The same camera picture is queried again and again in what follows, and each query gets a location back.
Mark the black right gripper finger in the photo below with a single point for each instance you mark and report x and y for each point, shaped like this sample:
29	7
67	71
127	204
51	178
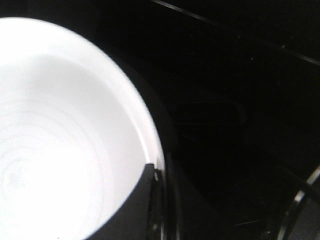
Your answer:
140	216

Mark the white ceramic plate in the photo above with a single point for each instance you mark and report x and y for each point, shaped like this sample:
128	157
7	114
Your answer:
75	133

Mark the black glass gas cooktop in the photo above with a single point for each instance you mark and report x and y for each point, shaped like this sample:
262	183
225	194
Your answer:
232	102

